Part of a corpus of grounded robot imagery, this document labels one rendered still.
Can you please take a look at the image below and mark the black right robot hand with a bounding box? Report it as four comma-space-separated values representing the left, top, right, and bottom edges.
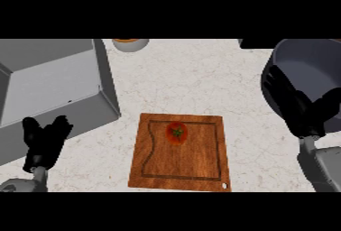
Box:
261, 64, 341, 140

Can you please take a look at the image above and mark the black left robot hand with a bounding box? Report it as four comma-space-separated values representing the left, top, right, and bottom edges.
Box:
20, 115, 75, 174

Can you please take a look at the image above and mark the dark grey pot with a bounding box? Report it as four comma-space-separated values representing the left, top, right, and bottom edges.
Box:
259, 39, 341, 134

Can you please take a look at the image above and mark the red tomato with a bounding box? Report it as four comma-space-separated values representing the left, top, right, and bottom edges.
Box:
165, 121, 189, 146

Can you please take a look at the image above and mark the brown wooden cutting board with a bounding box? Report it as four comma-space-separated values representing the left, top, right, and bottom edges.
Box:
127, 112, 233, 193

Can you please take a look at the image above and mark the grey steel sink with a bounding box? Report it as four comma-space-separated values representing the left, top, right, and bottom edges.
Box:
0, 39, 122, 167

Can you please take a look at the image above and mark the black appliance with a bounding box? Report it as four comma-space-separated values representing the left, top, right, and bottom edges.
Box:
239, 39, 284, 50

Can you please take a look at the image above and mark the white cup with orange content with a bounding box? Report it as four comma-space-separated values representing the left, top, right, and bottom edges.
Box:
110, 39, 150, 53

